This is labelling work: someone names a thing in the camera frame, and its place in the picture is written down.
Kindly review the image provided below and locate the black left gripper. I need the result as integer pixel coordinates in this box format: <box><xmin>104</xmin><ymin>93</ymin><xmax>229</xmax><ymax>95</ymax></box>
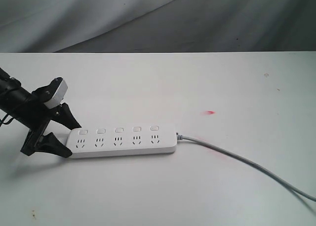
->
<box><xmin>19</xmin><ymin>87</ymin><xmax>81</xmax><ymax>158</ymax></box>

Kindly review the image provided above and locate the white five-outlet power strip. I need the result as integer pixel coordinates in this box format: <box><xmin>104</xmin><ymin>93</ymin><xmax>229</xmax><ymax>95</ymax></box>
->
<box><xmin>66</xmin><ymin>123</ymin><xmax>178</xmax><ymax>159</ymax></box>

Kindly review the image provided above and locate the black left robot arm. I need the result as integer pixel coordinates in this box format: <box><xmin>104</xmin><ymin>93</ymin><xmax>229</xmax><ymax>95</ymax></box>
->
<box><xmin>0</xmin><ymin>70</ymin><xmax>81</xmax><ymax>158</ymax></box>

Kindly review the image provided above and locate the grey backdrop cloth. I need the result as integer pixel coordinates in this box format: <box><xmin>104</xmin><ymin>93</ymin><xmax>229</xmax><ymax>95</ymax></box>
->
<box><xmin>0</xmin><ymin>0</ymin><xmax>316</xmax><ymax>53</ymax></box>

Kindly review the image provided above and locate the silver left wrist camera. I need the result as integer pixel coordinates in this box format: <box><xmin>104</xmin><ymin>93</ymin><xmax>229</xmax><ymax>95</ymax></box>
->
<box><xmin>41</xmin><ymin>77</ymin><xmax>68</xmax><ymax>109</ymax></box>

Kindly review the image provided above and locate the grey power cable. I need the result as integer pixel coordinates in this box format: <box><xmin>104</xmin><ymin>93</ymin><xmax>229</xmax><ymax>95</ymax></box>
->
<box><xmin>174</xmin><ymin>132</ymin><xmax>316</xmax><ymax>202</ymax></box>

